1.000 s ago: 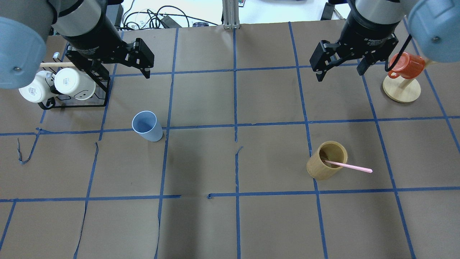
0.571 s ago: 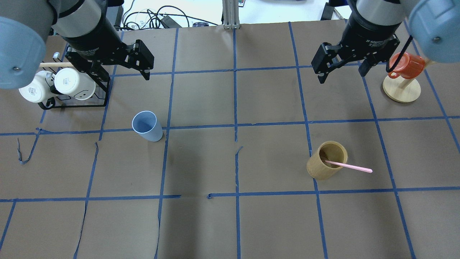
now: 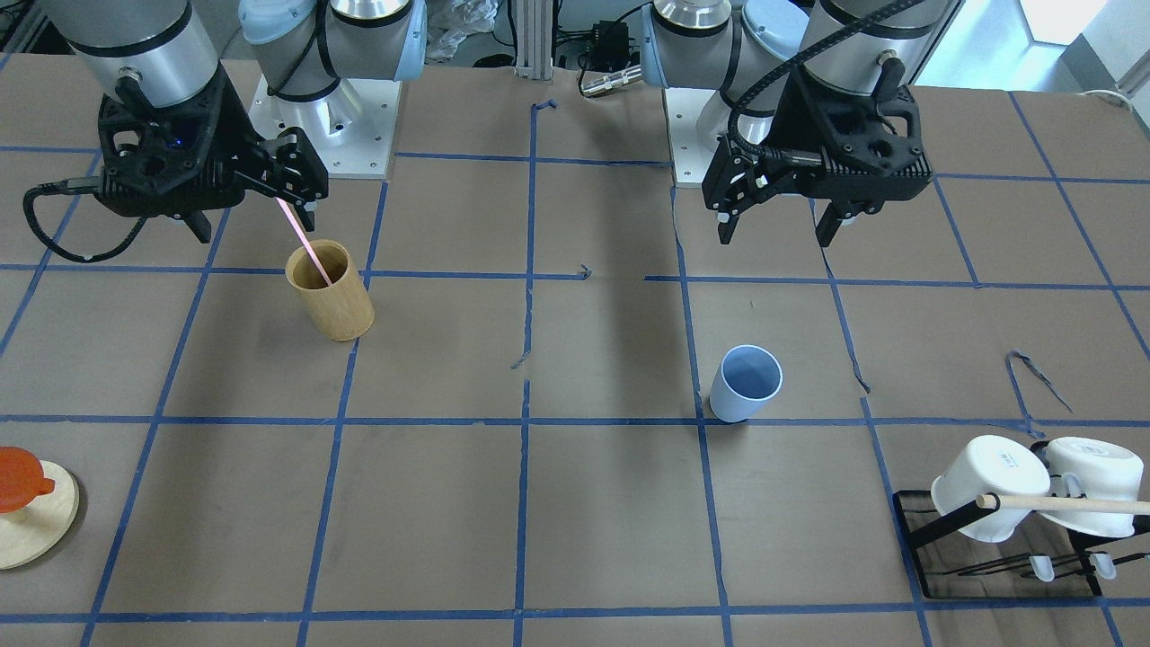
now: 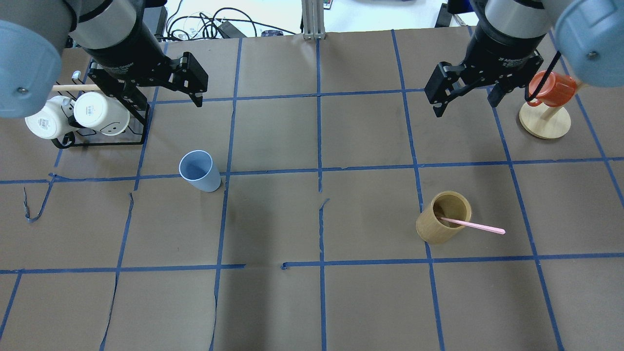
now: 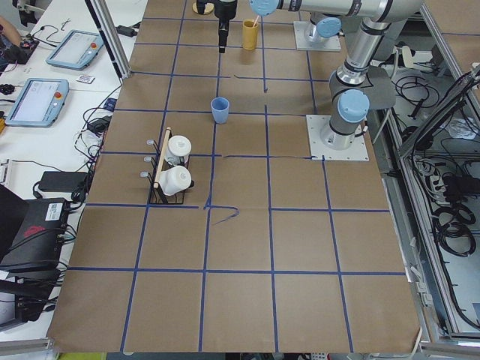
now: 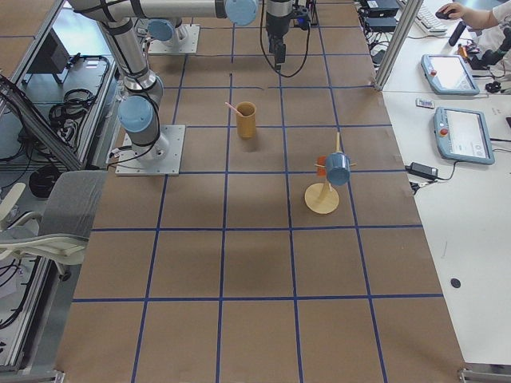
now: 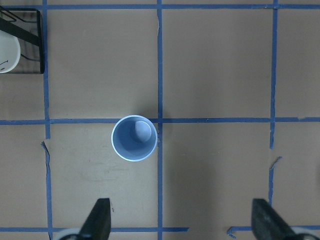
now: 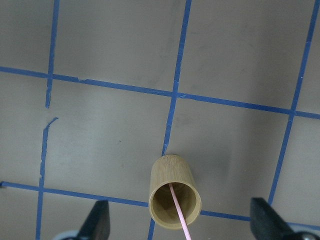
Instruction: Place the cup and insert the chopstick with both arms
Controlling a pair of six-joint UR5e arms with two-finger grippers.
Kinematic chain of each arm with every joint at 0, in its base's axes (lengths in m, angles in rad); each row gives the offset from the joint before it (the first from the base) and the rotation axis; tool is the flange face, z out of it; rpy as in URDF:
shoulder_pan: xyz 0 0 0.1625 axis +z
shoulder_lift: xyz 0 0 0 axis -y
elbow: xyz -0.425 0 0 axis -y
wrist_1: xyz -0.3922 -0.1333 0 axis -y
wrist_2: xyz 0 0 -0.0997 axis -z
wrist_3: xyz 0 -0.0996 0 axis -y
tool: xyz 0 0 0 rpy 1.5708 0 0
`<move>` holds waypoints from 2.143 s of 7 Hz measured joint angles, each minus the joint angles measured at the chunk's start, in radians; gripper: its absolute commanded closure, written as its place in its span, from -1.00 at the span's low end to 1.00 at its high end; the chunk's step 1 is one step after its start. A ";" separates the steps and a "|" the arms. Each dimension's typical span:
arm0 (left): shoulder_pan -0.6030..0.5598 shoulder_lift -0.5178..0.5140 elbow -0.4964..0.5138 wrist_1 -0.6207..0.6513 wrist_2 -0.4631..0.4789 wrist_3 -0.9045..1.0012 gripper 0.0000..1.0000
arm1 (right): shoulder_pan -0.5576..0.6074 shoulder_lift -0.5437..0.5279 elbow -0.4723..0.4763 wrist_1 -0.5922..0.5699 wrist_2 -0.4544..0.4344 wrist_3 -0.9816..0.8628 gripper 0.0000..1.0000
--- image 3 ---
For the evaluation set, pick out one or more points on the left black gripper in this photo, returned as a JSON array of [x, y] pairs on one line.
[[780, 126]]

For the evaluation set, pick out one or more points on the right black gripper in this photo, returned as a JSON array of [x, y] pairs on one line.
[[231, 121]]

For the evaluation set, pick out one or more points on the pink chopstick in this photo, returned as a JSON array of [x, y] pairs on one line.
[[297, 227]]

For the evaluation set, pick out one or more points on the light blue plastic cup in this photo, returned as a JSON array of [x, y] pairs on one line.
[[747, 378]]

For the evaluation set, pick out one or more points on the bamboo wooden cup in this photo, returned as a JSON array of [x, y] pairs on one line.
[[342, 310]]

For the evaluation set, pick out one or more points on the black power adapter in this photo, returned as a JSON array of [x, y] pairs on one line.
[[609, 48]]

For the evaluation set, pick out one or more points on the white mug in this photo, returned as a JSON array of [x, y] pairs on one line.
[[989, 465], [1104, 472]]

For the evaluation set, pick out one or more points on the orange plastic piece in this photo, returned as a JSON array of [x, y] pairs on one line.
[[23, 479]]

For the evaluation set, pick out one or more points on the wooden rack dowel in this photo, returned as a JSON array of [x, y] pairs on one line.
[[994, 501]]

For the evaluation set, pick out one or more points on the round wooden base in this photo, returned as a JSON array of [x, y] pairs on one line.
[[30, 531]]

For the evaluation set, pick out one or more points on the black mug rack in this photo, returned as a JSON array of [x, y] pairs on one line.
[[973, 553]]

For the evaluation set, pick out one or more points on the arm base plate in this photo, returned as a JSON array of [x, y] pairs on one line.
[[352, 129], [695, 120]]

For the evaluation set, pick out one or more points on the aluminium frame post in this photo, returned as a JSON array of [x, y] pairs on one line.
[[534, 23]]

